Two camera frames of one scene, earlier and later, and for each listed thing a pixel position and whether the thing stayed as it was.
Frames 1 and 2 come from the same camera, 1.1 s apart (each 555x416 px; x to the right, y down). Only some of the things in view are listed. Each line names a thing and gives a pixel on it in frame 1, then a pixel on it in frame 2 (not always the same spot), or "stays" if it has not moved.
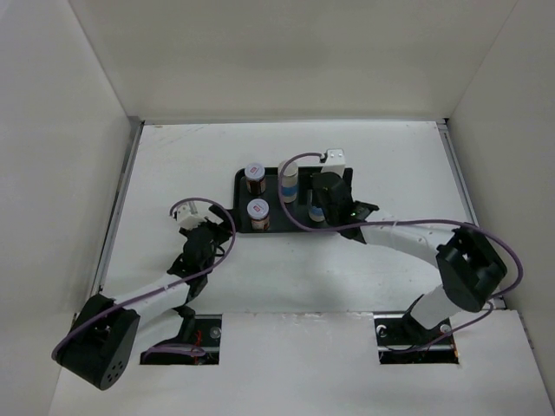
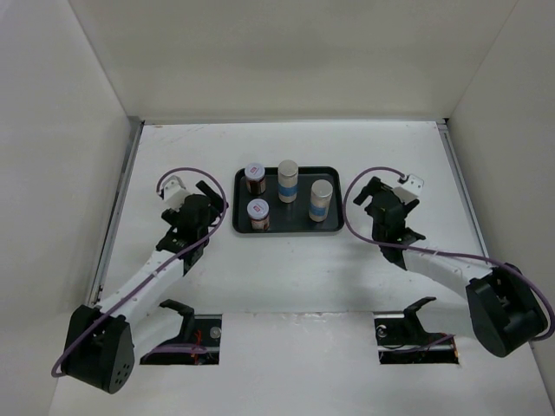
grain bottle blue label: x=290 y=180 stays
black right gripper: x=348 y=175 -> x=374 y=186
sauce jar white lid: x=257 y=210 stays
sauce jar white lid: x=255 y=178 stays
